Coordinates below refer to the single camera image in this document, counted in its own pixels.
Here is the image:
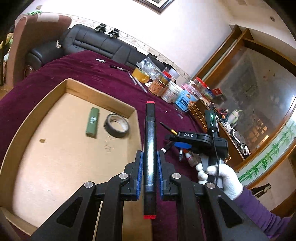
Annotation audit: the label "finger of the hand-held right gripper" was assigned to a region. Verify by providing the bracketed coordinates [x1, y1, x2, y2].
[165, 132, 210, 144]
[174, 142, 193, 152]

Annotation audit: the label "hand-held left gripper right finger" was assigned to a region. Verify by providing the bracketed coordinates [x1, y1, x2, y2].
[157, 150, 270, 241]

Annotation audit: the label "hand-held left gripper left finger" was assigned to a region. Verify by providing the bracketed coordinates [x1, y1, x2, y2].
[30, 150, 144, 241]

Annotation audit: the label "black and gold pen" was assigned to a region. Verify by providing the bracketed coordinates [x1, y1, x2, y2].
[159, 122, 178, 135]

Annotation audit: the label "black marker with red caps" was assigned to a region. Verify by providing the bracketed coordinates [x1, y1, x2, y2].
[142, 101, 158, 220]

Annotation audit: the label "shallow cardboard box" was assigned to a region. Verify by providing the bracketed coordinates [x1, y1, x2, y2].
[0, 77, 144, 241]

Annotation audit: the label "person's right forearm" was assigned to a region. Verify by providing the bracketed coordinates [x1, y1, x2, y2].
[235, 186, 292, 239]

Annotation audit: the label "person's right hand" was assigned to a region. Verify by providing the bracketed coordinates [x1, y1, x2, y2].
[195, 162, 244, 200]

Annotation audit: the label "pile of assorted clutter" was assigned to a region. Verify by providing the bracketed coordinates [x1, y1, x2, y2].
[208, 102, 251, 159]

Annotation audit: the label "blue label container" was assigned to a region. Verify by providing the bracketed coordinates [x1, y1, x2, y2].
[174, 89, 199, 114]

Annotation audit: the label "white cup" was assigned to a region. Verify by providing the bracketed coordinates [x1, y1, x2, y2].
[228, 110, 241, 124]

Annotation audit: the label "white plastic jar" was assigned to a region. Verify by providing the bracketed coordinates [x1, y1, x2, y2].
[162, 82, 183, 103]

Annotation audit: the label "black tape roll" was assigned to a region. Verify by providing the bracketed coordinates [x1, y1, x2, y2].
[103, 113, 130, 139]

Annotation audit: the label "orange label jar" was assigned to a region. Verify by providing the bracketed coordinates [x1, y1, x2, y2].
[148, 77, 169, 96]

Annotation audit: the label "clear jar with red lid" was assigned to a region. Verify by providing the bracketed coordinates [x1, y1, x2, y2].
[193, 77, 212, 100]

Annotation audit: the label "silver pen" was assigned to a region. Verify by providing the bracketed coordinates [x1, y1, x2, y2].
[134, 79, 148, 93]

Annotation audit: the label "black shoe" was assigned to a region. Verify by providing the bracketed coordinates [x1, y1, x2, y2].
[252, 183, 271, 198]

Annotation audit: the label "translucent plastic cup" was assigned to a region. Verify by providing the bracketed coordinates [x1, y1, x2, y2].
[165, 67, 180, 81]

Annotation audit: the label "green lighter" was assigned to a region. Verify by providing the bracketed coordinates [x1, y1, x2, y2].
[85, 107, 100, 139]

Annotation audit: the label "yellow tape roll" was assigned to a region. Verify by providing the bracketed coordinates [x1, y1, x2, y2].
[131, 68, 151, 83]

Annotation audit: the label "clear plastic bag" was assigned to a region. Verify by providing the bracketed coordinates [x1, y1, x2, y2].
[136, 56, 162, 78]

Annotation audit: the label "wooden cabinet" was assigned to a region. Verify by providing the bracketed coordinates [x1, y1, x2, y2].
[188, 24, 296, 193]

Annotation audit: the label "black leather sofa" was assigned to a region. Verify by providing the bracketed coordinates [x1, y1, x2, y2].
[26, 24, 177, 84]

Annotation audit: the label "brown armchair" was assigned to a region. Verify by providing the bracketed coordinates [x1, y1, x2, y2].
[6, 14, 72, 86]

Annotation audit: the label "black cable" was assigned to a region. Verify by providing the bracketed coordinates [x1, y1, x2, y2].
[211, 130, 220, 184]

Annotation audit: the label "framed wall picture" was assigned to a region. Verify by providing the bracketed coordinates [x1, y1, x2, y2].
[136, 0, 175, 15]

